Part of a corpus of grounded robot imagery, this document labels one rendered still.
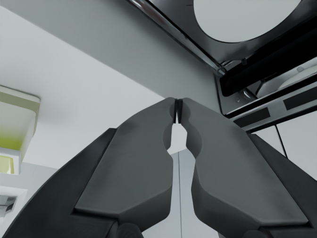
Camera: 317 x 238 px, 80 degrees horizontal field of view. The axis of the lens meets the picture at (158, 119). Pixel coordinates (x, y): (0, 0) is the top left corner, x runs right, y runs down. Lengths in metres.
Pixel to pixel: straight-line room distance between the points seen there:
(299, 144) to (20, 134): 0.27
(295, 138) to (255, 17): 0.13
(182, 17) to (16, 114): 0.19
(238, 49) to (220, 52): 0.02
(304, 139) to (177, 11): 0.18
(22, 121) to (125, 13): 0.15
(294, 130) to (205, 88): 0.12
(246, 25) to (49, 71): 0.20
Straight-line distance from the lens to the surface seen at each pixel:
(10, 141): 0.21
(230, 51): 0.25
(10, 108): 0.23
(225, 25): 0.23
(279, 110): 0.26
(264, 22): 0.24
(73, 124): 0.28
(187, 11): 0.22
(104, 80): 0.19
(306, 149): 0.24
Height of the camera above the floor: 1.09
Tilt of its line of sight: 32 degrees down
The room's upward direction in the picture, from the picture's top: 179 degrees counter-clockwise
